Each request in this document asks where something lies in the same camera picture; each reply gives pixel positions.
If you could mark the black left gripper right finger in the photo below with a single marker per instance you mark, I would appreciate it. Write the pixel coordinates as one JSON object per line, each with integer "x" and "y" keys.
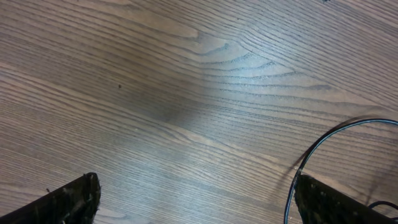
{"x": 319, "y": 203}

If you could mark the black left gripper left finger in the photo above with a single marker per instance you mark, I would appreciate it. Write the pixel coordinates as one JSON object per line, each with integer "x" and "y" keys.
{"x": 74, "y": 203}

